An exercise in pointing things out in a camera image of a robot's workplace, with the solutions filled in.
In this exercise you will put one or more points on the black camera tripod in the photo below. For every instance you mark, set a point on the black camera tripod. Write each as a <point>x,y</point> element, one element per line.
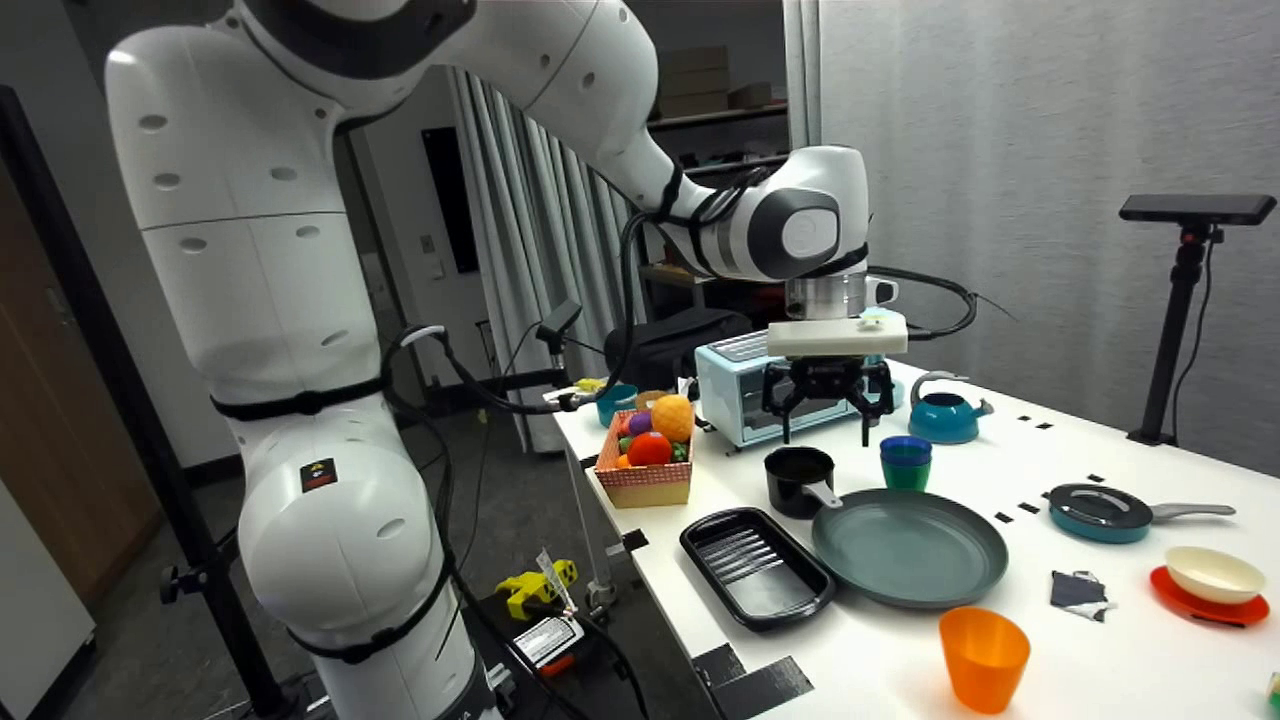
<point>1175,334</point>

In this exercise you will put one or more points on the green and blue cup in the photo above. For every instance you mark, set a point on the green and blue cup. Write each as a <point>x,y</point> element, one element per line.
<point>906,464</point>

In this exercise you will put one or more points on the red plush fruit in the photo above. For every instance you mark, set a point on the red plush fruit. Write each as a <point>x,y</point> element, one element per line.
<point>649,450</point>

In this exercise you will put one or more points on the yellow toy figure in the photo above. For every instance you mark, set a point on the yellow toy figure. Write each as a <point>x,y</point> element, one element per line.
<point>535,587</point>

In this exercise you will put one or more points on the teal small bowl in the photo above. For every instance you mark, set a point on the teal small bowl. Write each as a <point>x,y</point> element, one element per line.
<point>614,400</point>

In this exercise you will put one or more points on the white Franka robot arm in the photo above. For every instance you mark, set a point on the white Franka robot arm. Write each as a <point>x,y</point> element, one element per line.
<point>333,533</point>

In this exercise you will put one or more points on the light blue toaster oven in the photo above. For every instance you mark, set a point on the light blue toaster oven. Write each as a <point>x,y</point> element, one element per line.
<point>735,392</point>

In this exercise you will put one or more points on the black ribbed grill tray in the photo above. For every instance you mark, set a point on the black ribbed grill tray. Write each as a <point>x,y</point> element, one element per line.
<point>752,571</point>

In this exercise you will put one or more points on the white pleated curtain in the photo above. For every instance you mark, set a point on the white pleated curtain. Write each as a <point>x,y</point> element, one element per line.
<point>535,242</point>

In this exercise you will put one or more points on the black paper card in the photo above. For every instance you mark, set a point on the black paper card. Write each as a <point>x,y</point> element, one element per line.
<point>1079,595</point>

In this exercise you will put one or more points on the green plush leaf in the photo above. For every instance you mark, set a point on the green plush leaf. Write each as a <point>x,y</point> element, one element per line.
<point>680,454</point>

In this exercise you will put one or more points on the white small bowl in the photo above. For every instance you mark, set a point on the white small bowl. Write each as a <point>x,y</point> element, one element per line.
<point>1215,574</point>

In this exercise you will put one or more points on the grey round plate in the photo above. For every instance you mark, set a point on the grey round plate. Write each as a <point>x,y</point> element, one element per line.
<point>913,553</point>

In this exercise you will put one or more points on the orange plastic cup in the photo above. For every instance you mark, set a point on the orange plastic cup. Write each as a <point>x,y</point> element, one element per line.
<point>986,660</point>

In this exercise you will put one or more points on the small red black device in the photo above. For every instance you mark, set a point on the small red black device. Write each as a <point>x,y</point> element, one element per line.
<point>544,644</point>

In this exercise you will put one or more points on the purple plush fruit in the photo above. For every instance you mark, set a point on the purple plush fruit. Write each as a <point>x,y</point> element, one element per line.
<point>637,422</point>

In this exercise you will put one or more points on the teal frying pan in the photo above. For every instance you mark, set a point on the teal frying pan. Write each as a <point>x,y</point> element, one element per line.
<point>1098,514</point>

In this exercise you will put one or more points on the red small plate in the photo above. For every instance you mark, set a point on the red small plate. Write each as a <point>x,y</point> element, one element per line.
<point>1182,605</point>

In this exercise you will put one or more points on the red checkered cardboard box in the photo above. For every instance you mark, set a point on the red checkered cardboard box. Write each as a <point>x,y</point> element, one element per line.
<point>642,481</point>

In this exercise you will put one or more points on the black metal stand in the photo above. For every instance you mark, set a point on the black metal stand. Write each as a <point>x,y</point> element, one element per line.
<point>145,425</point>

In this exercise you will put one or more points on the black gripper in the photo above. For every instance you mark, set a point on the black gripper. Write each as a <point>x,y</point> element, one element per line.
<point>828,374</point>

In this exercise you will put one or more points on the black bag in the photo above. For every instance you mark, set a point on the black bag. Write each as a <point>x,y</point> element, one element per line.
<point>660,350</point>

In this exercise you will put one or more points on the teal toy kettle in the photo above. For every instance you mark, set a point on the teal toy kettle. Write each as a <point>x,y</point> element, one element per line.
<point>949,422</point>

